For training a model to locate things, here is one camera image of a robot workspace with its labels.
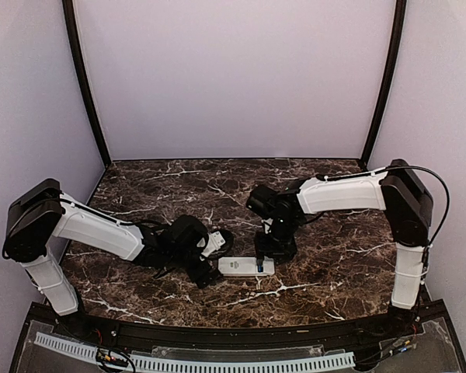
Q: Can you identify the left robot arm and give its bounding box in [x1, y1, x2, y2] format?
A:
[2, 179, 232, 339]

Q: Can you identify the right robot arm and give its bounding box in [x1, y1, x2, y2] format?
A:
[245, 159, 439, 337]

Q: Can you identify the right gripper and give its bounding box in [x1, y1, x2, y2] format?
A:
[254, 217, 299, 265]

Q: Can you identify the left black frame post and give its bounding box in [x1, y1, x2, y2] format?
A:
[61, 0, 112, 168]

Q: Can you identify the black front rail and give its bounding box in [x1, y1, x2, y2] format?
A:
[30, 301, 447, 353]

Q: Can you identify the right black frame post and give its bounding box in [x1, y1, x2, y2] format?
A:
[359, 0, 407, 169]

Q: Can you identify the white cable duct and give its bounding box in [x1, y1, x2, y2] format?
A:
[34, 332, 355, 372]

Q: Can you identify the black frame post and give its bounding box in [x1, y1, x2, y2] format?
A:
[359, 0, 407, 169]
[61, 0, 112, 168]

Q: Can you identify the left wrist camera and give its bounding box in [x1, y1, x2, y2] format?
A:
[197, 229, 235, 260]

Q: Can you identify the white remote control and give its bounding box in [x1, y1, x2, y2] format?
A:
[217, 257, 275, 277]

